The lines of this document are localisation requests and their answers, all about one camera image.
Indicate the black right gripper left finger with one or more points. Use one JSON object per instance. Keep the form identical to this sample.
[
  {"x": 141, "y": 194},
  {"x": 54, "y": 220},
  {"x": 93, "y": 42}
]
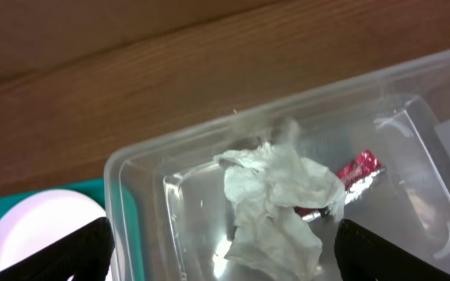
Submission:
[{"x": 83, "y": 255}]

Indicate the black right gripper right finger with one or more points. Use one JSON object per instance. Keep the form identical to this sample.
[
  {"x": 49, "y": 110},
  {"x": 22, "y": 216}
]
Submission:
[{"x": 364, "y": 256}]

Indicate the white napkin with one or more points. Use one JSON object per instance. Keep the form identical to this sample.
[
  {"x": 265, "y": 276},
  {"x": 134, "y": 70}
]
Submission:
[{"x": 264, "y": 186}]

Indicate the teal plastic tray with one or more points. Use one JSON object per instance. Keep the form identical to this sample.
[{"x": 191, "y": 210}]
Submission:
[{"x": 95, "y": 190}]

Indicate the large pink plate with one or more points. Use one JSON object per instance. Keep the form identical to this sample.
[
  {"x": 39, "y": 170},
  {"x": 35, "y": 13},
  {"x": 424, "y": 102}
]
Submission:
[{"x": 42, "y": 219}]

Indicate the red foil wrapper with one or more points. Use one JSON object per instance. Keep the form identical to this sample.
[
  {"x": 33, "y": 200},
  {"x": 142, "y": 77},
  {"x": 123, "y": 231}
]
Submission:
[{"x": 356, "y": 173}]

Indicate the clear plastic bin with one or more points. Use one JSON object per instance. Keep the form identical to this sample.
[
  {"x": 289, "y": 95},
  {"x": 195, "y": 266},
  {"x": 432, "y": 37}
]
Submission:
[{"x": 164, "y": 197}]

